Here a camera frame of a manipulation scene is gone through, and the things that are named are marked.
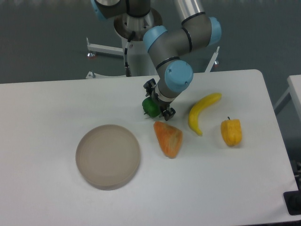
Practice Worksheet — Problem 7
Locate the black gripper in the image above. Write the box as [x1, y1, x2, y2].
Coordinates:
[143, 79, 176, 121]

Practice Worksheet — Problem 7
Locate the green pepper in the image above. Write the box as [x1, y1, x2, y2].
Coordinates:
[142, 97, 161, 118]

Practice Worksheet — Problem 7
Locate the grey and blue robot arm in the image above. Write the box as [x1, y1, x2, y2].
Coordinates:
[91, 0, 222, 120]

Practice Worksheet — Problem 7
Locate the yellow bell pepper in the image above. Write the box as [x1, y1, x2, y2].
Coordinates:
[221, 117, 242, 146]

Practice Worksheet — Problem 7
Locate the yellow banana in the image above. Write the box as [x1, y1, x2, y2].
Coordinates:
[188, 92, 222, 136]

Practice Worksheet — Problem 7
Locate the orange carrot piece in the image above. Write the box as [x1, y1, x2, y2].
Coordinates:
[153, 121, 183, 159]

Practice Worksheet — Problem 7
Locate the beige round bowl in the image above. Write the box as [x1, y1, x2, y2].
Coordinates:
[75, 124, 141, 190]

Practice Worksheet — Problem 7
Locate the white side table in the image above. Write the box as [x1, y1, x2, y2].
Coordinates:
[273, 74, 301, 118]

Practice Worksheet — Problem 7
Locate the black clamp at table edge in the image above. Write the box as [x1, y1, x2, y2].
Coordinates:
[283, 191, 301, 216]

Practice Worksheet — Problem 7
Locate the black cable on pedestal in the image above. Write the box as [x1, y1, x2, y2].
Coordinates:
[124, 31, 136, 77]

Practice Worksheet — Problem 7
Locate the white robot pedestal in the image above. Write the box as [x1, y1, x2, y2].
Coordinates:
[87, 0, 222, 77]

